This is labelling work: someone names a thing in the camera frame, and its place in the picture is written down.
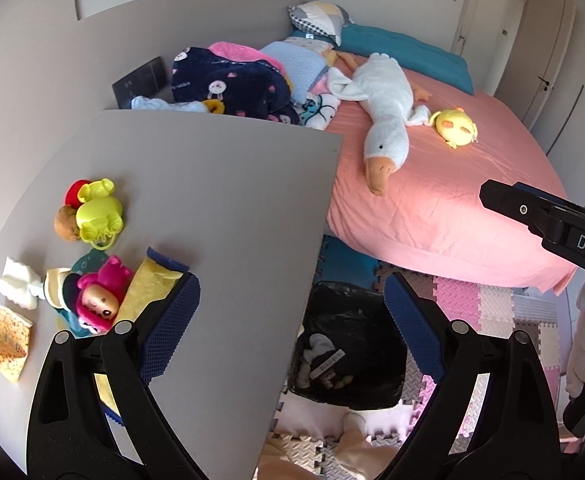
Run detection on yellow patterned paper box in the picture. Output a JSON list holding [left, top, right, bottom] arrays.
[[0, 306, 33, 382]]

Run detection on pink hooded doll toy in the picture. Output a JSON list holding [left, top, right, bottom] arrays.
[[76, 256, 134, 335]]

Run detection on teal cream toy dish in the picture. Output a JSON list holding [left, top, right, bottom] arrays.
[[44, 249, 108, 338]]

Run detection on yellow blue snack wrapper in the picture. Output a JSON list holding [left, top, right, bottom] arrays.
[[94, 247, 189, 426]]

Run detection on lime green plastic toy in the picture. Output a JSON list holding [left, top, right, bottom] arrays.
[[76, 178, 124, 250]]

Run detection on black trash bin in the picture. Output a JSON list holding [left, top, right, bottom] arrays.
[[287, 282, 407, 411]]

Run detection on pink bed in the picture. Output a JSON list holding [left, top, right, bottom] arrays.
[[327, 72, 577, 292]]

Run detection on yellow chick plush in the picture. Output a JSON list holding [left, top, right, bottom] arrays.
[[429, 107, 478, 148]]

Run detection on teal long pillow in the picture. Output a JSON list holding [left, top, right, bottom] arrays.
[[289, 23, 476, 97]]

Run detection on wardrobe doors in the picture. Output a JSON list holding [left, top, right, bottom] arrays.
[[452, 0, 585, 206]]

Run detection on white goose plush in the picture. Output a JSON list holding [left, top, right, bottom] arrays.
[[327, 52, 430, 196]]

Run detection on foam puzzle floor mat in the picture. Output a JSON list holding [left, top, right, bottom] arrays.
[[251, 234, 573, 480]]

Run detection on brown capybara plush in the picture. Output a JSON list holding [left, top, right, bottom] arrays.
[[54, 205, 80, 242]]

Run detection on white cartoon cloth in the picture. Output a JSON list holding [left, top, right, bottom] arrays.
[[294, 92, 341, 130]]

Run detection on red heart plush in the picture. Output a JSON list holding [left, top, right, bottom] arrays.
[[64, 179, 91, 209]]

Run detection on light blue blanket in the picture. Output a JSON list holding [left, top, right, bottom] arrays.
[[261, 41, 327, 104]]

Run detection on patterned square pillow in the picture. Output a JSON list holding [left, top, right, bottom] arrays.
[[287, 1, 352, 47]]

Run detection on navy rabbit blanket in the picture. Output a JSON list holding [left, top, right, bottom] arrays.
[[171, 47, 300, 125]]

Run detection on pink fleece blanket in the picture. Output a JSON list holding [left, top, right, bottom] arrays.
[[209, 41, 287, 77]]

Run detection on light blue small cloth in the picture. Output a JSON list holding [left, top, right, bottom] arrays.
[[131, 96, 210, 114]]

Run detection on black wall switch panel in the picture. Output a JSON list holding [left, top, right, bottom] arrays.
[[111, 56, 169, 110]]

